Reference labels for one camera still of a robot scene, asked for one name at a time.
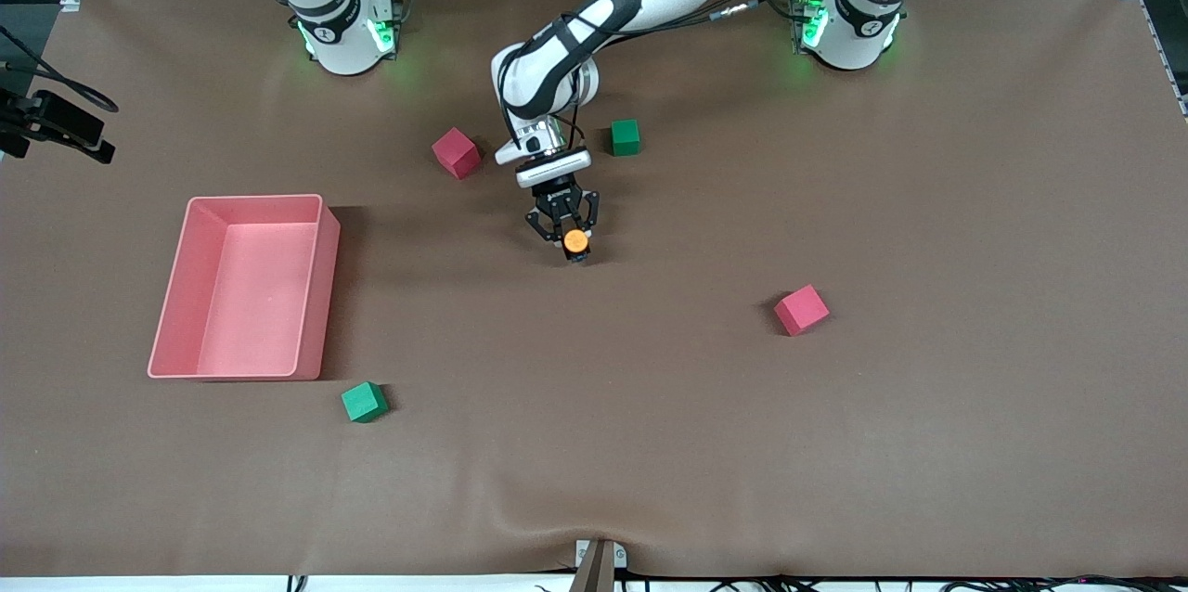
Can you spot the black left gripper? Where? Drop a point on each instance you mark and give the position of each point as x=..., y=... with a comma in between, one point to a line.
x=559, y=202

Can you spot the black button with orange cap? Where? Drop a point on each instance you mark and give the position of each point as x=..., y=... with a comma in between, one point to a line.
x=575, y=240

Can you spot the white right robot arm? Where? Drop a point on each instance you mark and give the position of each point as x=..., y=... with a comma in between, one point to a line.
x=343, y=45

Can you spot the green foam cube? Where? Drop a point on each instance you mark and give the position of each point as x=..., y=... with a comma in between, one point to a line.
x=363, y=402
x=626, y=136

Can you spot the pink foam cube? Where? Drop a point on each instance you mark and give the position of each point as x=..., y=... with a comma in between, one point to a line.
x=456, y=153
x=801, y=310

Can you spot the brown table cover mat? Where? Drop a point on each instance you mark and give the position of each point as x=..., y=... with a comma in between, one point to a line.
x=594, y=434

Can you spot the pink plastic tray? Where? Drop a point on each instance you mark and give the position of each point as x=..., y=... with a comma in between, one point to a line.
x=251, y=323

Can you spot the metal edge bracket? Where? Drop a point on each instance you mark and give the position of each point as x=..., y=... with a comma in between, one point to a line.
x=594, y=569

